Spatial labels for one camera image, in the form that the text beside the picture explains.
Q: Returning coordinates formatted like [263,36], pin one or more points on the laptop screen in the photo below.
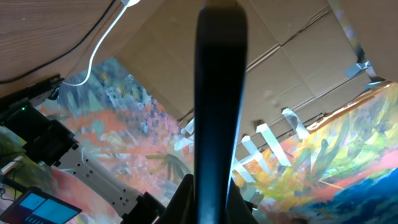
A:
[37,207]

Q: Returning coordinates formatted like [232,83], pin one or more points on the blue Galaxy smartphone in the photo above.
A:
[221,47]

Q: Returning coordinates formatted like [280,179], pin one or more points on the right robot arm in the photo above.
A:
[49,141]

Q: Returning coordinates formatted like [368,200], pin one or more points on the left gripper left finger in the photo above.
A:
[180,208]

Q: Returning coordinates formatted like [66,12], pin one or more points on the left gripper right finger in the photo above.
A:
[237,211]

